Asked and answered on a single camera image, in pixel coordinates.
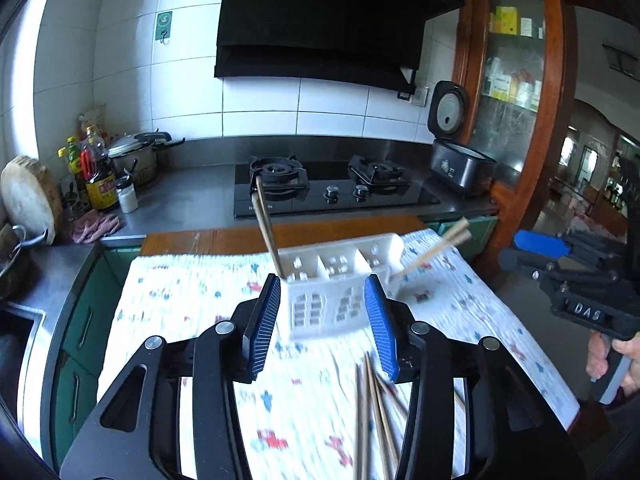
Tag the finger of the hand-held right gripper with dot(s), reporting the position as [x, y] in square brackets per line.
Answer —
[542, 244]
[522, 262]

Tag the green bottle with yellow cap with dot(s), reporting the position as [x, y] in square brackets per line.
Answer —
[74, 157]

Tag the black range hood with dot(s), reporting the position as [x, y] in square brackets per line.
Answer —
[325, 20]

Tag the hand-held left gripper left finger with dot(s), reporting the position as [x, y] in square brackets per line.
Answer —
[262, 327]

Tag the steel sink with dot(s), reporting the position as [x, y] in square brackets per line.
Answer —
[15, 345]

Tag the pink rag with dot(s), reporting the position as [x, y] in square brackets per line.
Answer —
[95, 227]

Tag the white printed cloth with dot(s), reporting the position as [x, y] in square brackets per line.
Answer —
[310, 405]

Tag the dark soy sauce bottle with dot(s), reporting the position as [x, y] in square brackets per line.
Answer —
[100, 180]

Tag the metal wok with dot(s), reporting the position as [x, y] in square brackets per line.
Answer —
[12, 265]

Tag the wall socket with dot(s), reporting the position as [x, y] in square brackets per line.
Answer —
[421, 96]

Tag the round wooden chopping block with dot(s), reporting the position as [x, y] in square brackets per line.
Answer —
[30, 200]

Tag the group of boxes in cabinet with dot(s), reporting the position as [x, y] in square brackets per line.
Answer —
[510, 60]

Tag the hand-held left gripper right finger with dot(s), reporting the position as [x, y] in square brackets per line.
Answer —
[381, 330]

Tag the person's right hand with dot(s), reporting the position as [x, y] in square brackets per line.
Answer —
[631, 357]

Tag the white plastic utensil holder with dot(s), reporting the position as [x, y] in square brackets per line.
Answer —
[320, 300]

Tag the black gas stove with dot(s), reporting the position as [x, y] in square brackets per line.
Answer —
[330, 190]

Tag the green wall hook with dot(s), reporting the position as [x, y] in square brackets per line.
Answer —
[163, 25]

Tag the black rice cooker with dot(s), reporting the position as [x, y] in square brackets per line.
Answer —
[457, 165]

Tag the green kitchen cabinet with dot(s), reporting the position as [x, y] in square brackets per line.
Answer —
[85, 335]

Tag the steel pressure cooker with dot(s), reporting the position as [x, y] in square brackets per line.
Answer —
[135, 157]

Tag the white seasoning jar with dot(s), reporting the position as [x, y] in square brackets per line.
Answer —
[127, 197]

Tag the wooden glass-door cabinet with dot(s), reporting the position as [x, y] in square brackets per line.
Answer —
[550, 110]

